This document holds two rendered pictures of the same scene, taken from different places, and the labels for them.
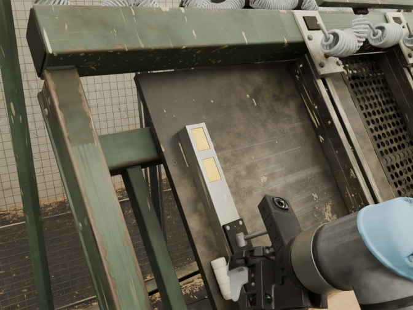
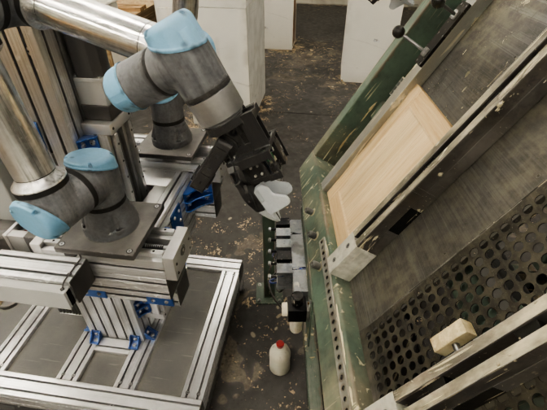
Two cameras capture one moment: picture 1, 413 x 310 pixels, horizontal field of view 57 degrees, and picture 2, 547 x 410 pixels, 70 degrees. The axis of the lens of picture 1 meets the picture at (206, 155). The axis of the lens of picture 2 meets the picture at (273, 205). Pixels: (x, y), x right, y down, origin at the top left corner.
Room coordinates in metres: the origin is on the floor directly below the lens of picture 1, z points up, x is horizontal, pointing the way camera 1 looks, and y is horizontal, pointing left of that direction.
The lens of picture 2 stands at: (0.96, -1.35, 1.76)
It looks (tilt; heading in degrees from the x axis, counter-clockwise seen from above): 38 degrees down; 125
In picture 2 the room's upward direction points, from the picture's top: straight up
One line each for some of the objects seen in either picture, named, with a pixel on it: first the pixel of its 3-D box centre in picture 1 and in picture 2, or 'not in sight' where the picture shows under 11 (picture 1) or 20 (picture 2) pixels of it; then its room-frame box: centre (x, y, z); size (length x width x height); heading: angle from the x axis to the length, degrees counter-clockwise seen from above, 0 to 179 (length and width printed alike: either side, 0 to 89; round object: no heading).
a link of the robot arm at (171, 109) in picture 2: not in sight; (165, 98); (-0.12, -0.48, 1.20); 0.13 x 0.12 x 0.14; 112
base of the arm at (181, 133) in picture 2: not in sight; (170, 128); (-0.11, -0.49, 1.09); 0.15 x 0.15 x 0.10
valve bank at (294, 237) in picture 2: not in sight; (286, 268); (0.44, -0.52, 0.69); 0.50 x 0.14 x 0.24; 125
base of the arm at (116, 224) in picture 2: not in sight; (107, 210); (0.11, -0.93, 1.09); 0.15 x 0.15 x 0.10
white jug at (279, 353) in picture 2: not in sight; (279, 355); (0.42, -0.53, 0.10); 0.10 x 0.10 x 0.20
